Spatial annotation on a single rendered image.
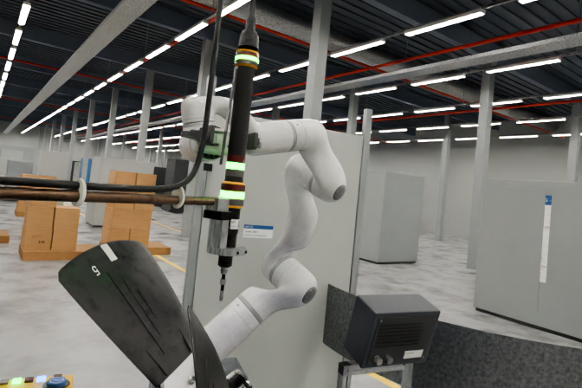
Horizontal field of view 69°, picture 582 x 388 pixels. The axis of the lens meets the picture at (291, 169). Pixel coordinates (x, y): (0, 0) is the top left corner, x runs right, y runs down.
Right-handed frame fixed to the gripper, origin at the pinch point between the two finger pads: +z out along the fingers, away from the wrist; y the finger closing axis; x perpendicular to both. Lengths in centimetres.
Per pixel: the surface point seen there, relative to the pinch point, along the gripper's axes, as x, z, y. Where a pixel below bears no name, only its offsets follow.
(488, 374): -91, -74, -168
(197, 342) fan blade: -24.3, 34.6, 11.8
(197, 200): -11.7, 8.6, 7.3
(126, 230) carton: -122, -808, -54
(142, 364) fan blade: -36.2, 10.7, 13.0
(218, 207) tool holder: -12.7, 6.7, 3.1
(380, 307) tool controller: -41, -30, -62
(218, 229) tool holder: -16.6, 5.2, 2.2
